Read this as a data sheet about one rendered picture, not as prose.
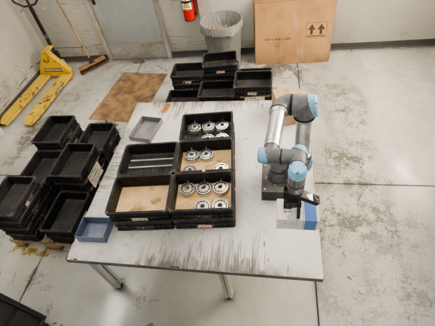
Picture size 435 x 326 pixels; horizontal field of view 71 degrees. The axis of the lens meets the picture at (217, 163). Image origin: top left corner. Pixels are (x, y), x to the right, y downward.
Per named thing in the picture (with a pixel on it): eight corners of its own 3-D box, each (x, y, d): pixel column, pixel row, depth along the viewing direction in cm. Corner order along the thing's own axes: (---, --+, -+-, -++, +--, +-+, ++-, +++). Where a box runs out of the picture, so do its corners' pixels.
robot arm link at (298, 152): (283, 141, 138) (280, 160, 132) (309, 143, 135) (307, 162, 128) (283, 153, 144) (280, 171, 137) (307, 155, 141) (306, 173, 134)
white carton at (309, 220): (315, 209, 158) (317, 200, 152) (317, 230, 151) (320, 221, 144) (276, 207, 162) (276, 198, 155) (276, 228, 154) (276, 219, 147)
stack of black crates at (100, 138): (101, 145, 347) (89, 123, 322) (126, 145, 342) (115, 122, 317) (88, 172, 322) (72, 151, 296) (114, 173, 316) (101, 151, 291)
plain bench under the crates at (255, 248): (300, 152, 324) (306, 99, 271) (311, 314, 221) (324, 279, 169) (156, 151, 351) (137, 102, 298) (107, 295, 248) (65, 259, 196)
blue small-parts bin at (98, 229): (114, 222, 210) (110, 217, 205) (107, 242, 200) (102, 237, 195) (87, 222, 213) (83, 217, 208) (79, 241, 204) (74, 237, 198)
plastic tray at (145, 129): (143, 119, 280) (142, 115, 276) (163, 121, 274) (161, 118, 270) (129, 140, 263) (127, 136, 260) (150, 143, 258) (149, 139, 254)
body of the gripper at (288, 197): (283, 196, 149) (283, 182, 140) (301, 196, 148) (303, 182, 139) (283, 209, 144) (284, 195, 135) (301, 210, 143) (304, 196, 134)
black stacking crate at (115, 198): (177, 184, 212) (173, 173, 203) (171, 221, 192) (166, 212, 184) (122, 186, 216) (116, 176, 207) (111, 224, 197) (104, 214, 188)
